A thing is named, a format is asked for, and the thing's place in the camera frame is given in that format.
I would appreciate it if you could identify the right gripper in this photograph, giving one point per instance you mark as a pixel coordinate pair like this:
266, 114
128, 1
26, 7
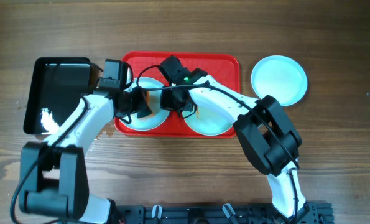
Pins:
175, 104

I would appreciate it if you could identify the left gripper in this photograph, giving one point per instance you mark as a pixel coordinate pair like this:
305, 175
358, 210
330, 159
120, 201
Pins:
138, 106

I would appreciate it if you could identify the green and orange sponge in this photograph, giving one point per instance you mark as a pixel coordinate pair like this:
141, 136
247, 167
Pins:
145, 110

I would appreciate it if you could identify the light blue plate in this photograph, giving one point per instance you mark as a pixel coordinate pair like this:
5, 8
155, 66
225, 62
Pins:
280, 77
158, 115
206, 122

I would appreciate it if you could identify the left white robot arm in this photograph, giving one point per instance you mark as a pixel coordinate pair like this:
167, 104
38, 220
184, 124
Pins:
53, 179

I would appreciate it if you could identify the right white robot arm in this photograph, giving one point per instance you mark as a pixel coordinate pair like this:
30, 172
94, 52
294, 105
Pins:
267, 136

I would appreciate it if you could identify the black rectangular water tray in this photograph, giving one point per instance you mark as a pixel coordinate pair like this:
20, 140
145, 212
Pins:
55, 91

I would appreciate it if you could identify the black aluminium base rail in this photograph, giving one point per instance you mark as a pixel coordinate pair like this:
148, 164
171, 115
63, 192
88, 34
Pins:
255, 213

